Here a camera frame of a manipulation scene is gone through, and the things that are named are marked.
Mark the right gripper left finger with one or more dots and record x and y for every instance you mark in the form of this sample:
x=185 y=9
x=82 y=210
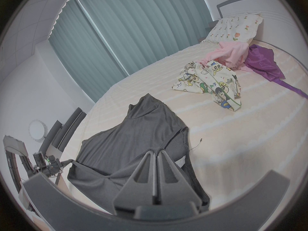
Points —
x=144 y=191

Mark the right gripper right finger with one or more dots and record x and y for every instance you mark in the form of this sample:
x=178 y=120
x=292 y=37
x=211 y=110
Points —
x=170 y=191

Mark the black T-shirt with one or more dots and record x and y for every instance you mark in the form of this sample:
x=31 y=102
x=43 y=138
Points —
x=144 y=133

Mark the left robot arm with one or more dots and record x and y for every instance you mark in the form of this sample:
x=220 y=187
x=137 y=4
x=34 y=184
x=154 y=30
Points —
x=14 y=165

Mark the bed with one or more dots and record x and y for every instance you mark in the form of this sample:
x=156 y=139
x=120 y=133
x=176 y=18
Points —
x=240 y=141

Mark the black chest of drawers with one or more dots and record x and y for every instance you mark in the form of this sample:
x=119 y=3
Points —
x=65 y=131

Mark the white printed pyjama garment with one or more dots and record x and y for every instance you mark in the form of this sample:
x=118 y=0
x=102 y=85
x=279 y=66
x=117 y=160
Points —
x=216 y=83

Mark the blue-green curtain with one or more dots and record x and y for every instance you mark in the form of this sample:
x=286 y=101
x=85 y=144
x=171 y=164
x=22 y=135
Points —
x=144 y=20
x=79 y=56

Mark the pink garment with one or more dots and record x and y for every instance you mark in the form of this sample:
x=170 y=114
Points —
x=233 y=53

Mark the purple garment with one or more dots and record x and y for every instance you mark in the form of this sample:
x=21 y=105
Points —
x=262 y=61

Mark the grey white bedside table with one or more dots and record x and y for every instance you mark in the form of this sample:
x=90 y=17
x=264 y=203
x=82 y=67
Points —
x=213 y=24

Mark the white printed pillow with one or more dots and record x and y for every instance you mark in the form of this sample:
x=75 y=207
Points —
x=231 y=28

